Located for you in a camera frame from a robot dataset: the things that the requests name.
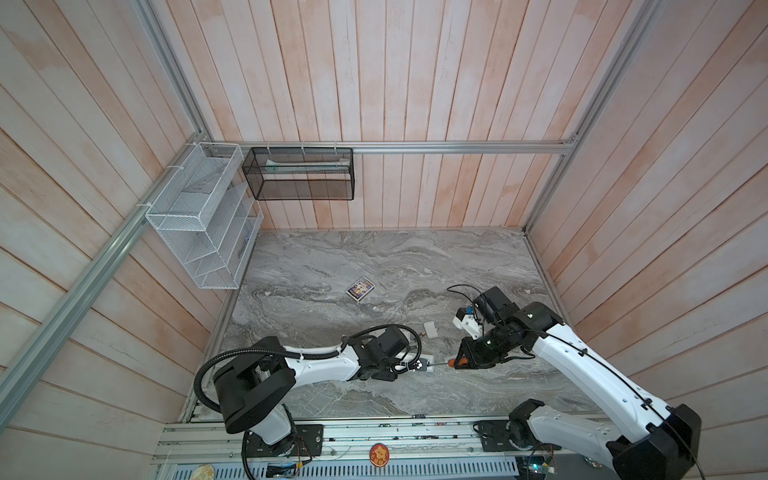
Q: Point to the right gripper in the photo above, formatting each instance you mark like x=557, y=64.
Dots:
x=467, y=351

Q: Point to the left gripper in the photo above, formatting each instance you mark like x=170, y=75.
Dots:
x=385, y=376

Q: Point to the orange black screwdriver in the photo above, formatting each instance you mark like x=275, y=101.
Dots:
x=452, y=363

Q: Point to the white remote with label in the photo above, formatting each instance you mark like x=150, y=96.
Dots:
x=424, y=364

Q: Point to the white battery cover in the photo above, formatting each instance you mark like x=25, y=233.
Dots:
x=430, y=329

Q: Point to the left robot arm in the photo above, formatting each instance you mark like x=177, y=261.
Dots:
x=247, y=386

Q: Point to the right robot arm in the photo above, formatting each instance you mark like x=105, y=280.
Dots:
x=646, y=438

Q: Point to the red round sticker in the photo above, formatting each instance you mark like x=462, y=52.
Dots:
x=379, y=455

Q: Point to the black mesh basket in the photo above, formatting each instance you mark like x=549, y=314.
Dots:
x=300, y=173

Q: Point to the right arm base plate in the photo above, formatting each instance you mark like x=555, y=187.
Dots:
x=506, y=436

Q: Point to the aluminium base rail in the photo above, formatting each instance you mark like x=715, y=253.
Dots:
x=342, y=439

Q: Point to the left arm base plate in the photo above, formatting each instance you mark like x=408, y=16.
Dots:
x=306, y=441

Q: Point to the white wire mesh shelf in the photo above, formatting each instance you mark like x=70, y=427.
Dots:
x=205, y=216

